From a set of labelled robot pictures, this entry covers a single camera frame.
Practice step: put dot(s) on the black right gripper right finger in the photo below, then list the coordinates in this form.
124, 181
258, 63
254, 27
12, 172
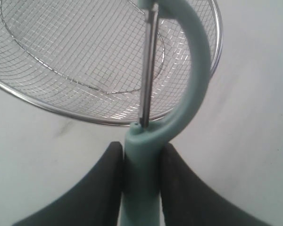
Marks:
188, 201

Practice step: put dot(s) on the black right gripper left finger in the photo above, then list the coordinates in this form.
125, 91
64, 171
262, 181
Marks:
93, 201

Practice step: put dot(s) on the oval wire mesh basket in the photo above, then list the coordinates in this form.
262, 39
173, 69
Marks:
83, 59

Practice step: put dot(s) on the teal handled peeler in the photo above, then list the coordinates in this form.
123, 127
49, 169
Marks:
145, 139

